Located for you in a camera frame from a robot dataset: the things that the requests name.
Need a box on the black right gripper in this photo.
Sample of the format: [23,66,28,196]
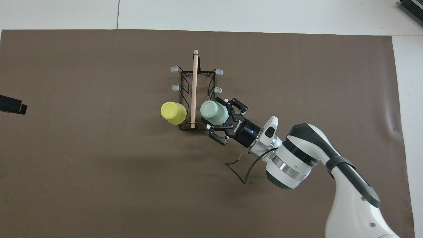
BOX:
[202,98,263,147]

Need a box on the pale green plastic cup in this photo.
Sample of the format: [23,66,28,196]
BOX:
[200,101,229,125]

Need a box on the yellow plastic cup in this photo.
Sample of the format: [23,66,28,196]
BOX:
[161,101,187,125]

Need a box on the brown table mat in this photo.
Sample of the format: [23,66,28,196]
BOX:
[0,29,415,238]

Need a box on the dark grey laptop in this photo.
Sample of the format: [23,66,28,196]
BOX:
[398,0,423,17]

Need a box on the black wire cup rack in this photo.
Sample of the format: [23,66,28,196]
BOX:
[171,50,224,131]

